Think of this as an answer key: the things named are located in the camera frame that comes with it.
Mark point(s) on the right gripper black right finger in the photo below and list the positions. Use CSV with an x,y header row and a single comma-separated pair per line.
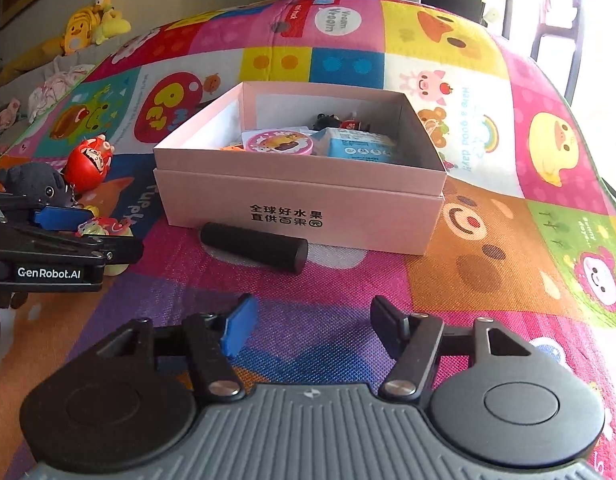
x,y
413,342

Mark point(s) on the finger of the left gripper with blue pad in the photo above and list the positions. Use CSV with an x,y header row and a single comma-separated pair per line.
x,y
52,218

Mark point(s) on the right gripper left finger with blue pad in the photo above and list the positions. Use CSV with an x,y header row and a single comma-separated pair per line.
x,y
212,340

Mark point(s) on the black plush toy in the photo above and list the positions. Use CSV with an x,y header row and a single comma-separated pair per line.
x,y
38,181

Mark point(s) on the red toy camera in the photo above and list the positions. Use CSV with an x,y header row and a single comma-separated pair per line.
x,y
121,247

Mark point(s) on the orange perforated ball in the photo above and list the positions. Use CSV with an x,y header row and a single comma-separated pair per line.
x,y
233,148

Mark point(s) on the pink crumpled clothes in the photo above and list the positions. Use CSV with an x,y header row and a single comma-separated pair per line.
x,y
54,88

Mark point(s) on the pink cardboard box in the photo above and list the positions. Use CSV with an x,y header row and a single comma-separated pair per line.
x,y
331,201

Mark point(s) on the pink round tin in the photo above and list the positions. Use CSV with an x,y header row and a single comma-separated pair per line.
x,y
287,142

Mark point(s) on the yellow plush duck toys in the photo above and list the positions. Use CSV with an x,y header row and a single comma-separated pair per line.
x,y
89,25

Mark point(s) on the blue tissue packet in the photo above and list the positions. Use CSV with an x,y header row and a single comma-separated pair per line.
x,y
354,145

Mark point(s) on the black cylinder handle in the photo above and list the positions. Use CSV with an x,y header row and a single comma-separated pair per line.
x,y
280,252

